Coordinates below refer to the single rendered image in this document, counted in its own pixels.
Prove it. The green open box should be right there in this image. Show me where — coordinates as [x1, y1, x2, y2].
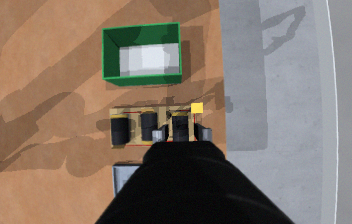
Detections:
[102, 22, 182, 87]

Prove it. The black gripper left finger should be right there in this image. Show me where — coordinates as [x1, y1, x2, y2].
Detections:
[152, 124, 169, 144]

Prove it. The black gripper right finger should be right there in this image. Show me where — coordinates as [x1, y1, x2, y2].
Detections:
[194, 123, 212, 142]

